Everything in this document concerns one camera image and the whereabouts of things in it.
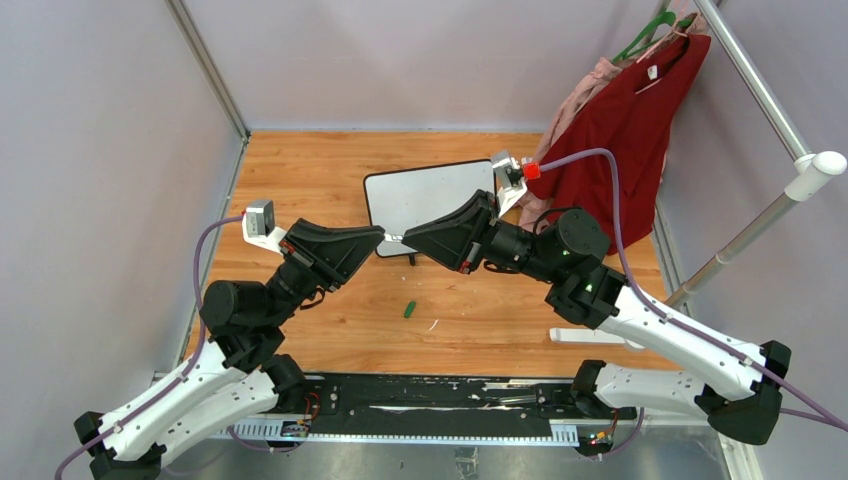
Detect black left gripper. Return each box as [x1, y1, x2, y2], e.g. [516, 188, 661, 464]
[265, 218, 387, 326]

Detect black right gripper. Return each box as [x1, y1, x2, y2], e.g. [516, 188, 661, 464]
[401, 190, 561, 286]

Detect green marker cap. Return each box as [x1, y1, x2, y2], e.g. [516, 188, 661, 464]
[403, 301, 417, 319]

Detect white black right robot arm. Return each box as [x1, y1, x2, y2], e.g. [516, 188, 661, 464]
[403, 190, 791, 445]

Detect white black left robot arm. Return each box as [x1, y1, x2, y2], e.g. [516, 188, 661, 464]
[74, 213, 385, 479]

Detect pink garment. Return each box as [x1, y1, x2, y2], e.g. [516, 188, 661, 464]
[516, 13, 710, 234]

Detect red shirt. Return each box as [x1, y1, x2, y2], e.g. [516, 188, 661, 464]
[525, 31, 712, 257]

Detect green clothes hanger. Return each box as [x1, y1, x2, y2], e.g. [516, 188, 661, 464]
[611, 10, 695, 64]

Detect metal clothes rack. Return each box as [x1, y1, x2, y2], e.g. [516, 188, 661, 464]
[549, 0, 848, 346]

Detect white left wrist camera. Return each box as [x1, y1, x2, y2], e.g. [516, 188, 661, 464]
[241, 199, 287, 254]

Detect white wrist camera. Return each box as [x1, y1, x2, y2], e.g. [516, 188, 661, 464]
[241, 199, 287, 254]
[490, 150, 527, 218]

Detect white whiteboard black frame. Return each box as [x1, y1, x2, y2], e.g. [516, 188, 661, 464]
[363, 159, 495, 236]

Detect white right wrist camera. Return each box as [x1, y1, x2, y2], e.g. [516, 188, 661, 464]
[490, 150, 527, 218]

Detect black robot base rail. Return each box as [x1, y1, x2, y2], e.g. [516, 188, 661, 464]
[142, 370, 747, 458]

